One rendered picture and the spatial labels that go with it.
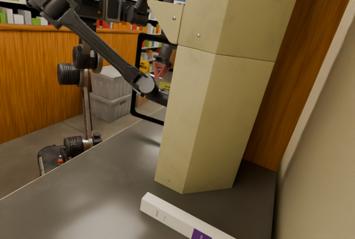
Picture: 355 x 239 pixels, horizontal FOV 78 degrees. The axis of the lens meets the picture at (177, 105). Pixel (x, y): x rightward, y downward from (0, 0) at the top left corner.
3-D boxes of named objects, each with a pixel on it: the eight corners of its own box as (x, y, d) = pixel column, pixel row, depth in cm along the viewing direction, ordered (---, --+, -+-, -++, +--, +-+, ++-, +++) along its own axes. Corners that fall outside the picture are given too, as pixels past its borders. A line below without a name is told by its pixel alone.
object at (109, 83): (139, 92, 334) (141, 71, 322) (111, 102, 282) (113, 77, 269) (117, 84, 348) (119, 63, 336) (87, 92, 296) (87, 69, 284)
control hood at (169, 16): (212, 42, 88) (217, 15, 84) (177, 44, 60) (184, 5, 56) (186, 36, 92) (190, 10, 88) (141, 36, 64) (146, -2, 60)
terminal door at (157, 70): (187, 133, 103) (206, 46, 88) (129, 115, 110) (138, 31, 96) (187, 132, 104) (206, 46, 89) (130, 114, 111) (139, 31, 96)
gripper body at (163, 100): (184, 92, 86) (167, 85, 88) (174, 99, 77) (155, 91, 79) (180, 107, 88) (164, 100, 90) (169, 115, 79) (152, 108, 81)
